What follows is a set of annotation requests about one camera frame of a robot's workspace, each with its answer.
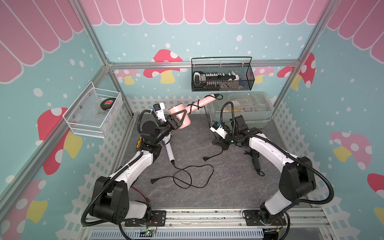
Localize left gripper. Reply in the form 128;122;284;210
154;110;186;144

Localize black magenta hair dryer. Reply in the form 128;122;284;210
243;150;265;177

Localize pink hair dryer black cord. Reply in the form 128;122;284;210
185;93;224;162

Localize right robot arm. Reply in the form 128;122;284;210
210;115;335;226

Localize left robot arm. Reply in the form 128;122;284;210
81;110;187;227

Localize green clear-lid storage box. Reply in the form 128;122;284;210
207;92;274;129

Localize black red tape measure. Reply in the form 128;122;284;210
100;98;116;111

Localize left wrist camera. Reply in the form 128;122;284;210
153;103;166;123

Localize yellow handled pliers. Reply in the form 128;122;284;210
136;137;142;149

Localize black wire mesh basket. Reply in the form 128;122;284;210
191;57;255;92

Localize white hair dryer black cord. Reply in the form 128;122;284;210
150;160;215;189

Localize white wire mesh basket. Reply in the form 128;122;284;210
63;82;123;139

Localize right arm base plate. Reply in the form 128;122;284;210
242;210;287;227

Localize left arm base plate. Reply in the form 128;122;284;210
125;211;167;228

